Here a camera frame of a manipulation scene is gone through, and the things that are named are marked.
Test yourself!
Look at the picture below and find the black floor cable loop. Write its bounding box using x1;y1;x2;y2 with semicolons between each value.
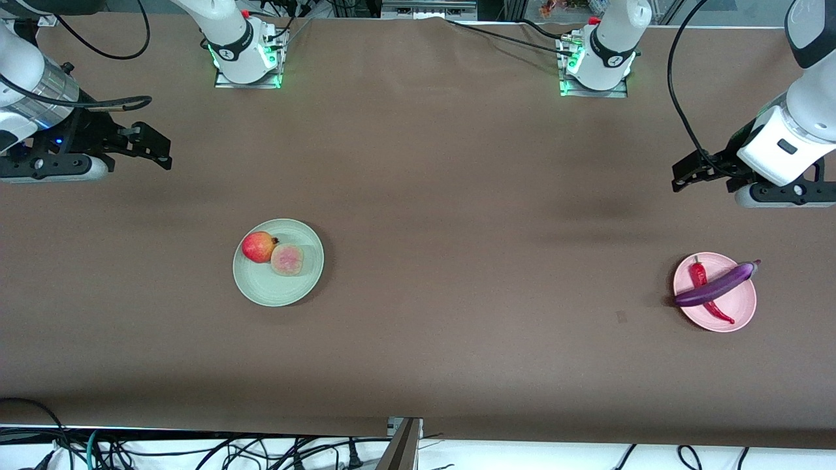
0;397;72;470

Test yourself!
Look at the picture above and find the grey metal device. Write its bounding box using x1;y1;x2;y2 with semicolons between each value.
381;0;479;20

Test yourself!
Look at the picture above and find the brown table cover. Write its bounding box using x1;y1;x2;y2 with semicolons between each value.
0;10;836;451

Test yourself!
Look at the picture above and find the long black table cable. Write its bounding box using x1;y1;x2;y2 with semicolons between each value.
444;18;575;56

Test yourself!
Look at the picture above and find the pale green round plate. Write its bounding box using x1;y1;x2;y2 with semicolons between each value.
233;218;325;307

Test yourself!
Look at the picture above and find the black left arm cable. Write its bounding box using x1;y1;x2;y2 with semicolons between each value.
666;0;742;180

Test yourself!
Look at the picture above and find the red chili pepper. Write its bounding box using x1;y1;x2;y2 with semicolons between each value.
690;256;735;325

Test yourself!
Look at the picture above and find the brown post with bracket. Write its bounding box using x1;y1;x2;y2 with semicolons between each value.
376;418;424;470

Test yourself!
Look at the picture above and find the purple eggplant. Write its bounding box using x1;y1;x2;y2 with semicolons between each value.
674;259;762;308

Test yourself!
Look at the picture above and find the green and pink peach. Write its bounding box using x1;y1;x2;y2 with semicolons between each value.
270;243;304;277

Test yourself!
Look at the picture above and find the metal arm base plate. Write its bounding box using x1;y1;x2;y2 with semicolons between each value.
214;29;283;89
558;36;629;99

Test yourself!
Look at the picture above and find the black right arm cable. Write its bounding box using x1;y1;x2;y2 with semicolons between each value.
0;0;153;110

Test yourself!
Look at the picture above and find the pink round plate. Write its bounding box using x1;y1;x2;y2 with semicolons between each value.
673;252;757;333

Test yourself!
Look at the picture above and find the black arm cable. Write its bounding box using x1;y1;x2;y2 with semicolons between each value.
0;0;153;110
666;0;742;180

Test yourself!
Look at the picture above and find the red pomegranate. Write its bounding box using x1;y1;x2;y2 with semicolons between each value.
242;231;280;264

